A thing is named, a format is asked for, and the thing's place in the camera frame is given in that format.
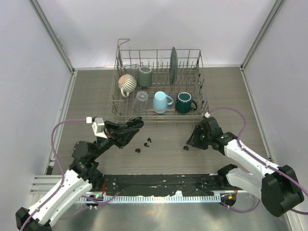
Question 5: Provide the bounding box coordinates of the white slotted cable duct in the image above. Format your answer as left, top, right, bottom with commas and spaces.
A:
77, 193, 222, 204

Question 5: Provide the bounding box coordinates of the purple cable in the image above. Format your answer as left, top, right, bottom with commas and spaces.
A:
209, 107, 308, 215
18, 117, 121, 231

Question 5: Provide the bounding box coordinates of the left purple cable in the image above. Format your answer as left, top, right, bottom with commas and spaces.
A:
18, 117, 121, 231

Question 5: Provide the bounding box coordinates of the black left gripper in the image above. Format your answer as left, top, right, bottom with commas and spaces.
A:
91, 120, 139, 160

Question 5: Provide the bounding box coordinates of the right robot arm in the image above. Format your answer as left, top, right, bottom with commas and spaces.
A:
186, 117, 304, 217

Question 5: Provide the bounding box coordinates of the dark green mug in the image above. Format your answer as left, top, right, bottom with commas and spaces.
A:
175, 92, 198, 114

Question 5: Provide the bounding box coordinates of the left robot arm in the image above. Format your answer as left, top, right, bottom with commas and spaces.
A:
15, 116, 144, 231

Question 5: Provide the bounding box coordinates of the grey wire dish rack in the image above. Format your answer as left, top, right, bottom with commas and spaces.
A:
111, 38, 209, 123

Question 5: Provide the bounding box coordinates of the clear drinking glass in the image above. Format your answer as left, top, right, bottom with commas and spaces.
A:
133, 90, 149, 112

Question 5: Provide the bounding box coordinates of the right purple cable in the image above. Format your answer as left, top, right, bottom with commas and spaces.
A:
209, 107, 308, 215

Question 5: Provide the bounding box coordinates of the striped beige mug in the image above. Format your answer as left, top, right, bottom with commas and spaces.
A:
118, 74, 137, 98

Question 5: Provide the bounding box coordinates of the dark teal plate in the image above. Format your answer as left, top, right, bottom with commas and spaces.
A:
169, 47, 178, 84

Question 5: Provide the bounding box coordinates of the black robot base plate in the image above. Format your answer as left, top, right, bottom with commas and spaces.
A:
91, 174, 235, 197

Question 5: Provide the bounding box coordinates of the grey ceramic cup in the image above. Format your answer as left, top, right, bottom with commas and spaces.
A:
137, 66, 152, 87

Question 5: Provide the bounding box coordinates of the light blue mug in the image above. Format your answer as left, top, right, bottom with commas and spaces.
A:
153, 91, 174, 114

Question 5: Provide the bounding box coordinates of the black earbud charging case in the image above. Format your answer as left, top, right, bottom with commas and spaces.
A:
126, 116, 144, 128

